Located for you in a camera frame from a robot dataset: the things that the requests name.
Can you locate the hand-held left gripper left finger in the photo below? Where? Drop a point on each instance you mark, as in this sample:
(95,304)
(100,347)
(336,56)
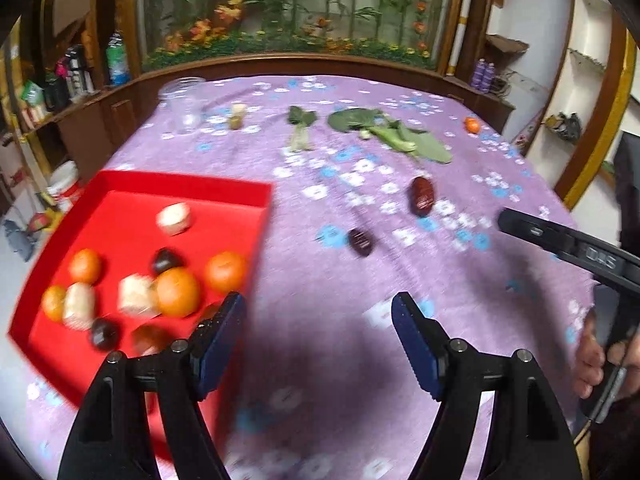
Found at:
(220,345)

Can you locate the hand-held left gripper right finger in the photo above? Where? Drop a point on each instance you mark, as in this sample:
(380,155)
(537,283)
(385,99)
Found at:
(417,345)

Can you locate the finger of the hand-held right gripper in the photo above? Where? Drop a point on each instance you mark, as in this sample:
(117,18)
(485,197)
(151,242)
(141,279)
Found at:
(530,230)

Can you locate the reddish brown date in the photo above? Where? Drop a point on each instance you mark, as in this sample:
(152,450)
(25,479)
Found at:
(150,337)

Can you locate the beige cake block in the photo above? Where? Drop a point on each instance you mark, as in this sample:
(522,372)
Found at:
(136,296)

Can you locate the dark round plum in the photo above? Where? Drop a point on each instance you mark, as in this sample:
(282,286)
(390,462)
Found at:
(165,261)

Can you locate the large red date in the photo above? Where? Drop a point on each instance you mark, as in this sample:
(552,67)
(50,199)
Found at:
(422,195)

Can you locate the dark wrinkled date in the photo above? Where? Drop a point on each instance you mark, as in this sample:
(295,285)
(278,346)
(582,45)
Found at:
(360,241)

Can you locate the red plastic tray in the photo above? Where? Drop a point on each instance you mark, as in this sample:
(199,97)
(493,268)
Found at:
(125,195)

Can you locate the person's right hand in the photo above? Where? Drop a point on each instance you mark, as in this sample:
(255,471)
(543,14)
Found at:
(590,360)

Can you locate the dark shelf ornament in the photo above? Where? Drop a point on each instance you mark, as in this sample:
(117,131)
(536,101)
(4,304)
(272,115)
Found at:
(565,127)

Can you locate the purple floral blanket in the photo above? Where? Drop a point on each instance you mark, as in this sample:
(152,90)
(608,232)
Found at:
(325,285)

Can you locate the small orange tangerine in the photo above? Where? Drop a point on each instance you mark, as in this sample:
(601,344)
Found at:
(471,124)

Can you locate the purple bottle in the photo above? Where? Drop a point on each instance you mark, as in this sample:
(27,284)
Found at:
(480,74)
(490,76)

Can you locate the large bok choy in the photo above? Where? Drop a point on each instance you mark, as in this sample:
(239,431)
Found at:
(350,120)

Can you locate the white rolled paper tube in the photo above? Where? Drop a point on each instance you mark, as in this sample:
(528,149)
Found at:
(462,20)

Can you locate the white plastic bucket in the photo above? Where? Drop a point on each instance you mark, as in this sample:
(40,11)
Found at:
(65,185)

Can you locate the small olive food piece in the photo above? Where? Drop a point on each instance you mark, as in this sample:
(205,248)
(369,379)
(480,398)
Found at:
(235,121)

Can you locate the clear plastic cup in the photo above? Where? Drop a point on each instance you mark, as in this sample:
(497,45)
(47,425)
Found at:
(185,105)

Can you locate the small bok choy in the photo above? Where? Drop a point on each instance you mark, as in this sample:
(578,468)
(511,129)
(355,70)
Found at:
(300,116)

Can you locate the green plastic bottle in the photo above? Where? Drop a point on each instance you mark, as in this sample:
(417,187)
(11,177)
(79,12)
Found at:
(117,60)

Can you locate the black thermos flask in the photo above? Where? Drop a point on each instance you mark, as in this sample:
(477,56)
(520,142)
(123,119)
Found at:
(76,72)

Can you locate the green packet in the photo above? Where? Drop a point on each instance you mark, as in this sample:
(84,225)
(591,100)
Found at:
(32,95)

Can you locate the white wall shelf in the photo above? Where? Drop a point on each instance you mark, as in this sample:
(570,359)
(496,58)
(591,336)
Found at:
(585,25)

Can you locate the bamboo flower wall painting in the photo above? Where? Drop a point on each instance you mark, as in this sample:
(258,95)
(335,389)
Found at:
(300,5)

